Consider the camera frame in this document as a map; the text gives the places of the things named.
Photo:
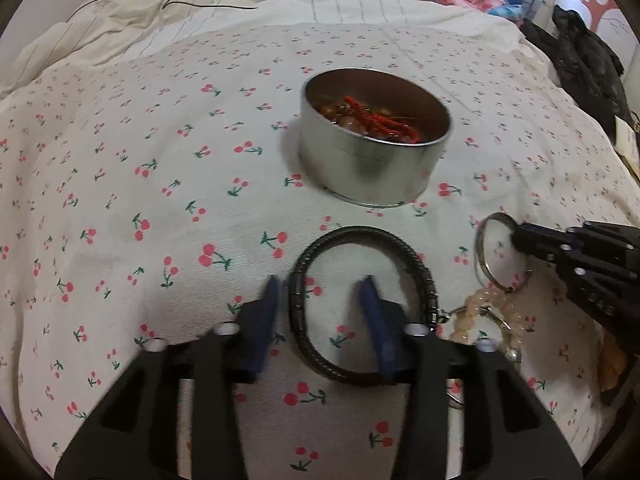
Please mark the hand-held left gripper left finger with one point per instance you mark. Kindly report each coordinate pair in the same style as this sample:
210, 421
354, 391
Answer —
262, 330

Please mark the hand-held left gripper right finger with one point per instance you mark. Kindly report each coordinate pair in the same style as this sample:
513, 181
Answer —
380, 330

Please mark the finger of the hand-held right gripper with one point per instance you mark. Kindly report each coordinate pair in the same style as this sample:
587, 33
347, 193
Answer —
540, 237
590, 285

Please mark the round metal tin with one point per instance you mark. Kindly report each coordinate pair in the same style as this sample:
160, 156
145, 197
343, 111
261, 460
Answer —
360, 165

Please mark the beige paper item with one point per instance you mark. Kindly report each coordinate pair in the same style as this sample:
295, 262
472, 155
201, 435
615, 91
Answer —
625, 140

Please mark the cherry print bedsheet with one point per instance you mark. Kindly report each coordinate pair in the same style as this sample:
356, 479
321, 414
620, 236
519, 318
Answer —
150, 210

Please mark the black jacket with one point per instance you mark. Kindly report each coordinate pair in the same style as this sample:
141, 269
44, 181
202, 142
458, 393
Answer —
575, 70

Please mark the light blue cloth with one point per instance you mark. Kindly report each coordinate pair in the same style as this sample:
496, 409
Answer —
507, 10

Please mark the white striped duvet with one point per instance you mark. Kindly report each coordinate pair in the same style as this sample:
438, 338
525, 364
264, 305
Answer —
350, 5

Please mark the tree wall sticker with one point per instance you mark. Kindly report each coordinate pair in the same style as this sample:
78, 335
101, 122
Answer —
600, 7

